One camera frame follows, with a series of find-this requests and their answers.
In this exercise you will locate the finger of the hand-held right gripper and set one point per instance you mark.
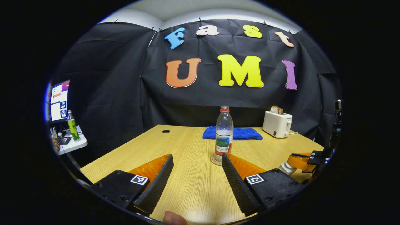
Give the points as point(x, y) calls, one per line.
point(300, 162)
point(304, 154)

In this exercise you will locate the bread slice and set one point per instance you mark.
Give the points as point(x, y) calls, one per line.
point(276, 110)

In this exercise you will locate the green bottle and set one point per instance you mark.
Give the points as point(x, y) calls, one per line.
point(73, 128)

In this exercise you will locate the black keyboard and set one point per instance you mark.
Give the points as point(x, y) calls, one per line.
point(63, 140)

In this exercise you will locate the round coaster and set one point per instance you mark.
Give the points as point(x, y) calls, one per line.
point(214, 161)

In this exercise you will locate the computer monitor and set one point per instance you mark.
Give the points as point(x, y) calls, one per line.
point(59, 101)

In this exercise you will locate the grey ceramic teacup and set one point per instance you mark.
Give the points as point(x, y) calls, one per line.
point(286, 168)

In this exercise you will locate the white toaster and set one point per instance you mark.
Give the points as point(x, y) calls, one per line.
point(276, 125)

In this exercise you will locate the blue towel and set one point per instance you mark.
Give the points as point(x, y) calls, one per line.
point(247, 133)

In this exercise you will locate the clear plastic water bottle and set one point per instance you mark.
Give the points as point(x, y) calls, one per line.
point(224, 134)

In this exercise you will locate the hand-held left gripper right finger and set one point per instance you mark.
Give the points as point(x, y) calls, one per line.
point(236, 184)

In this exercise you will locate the white side table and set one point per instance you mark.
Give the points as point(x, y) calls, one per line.
point(76, 145)

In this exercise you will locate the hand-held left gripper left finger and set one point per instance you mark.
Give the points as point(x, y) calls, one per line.
point(159, 184)

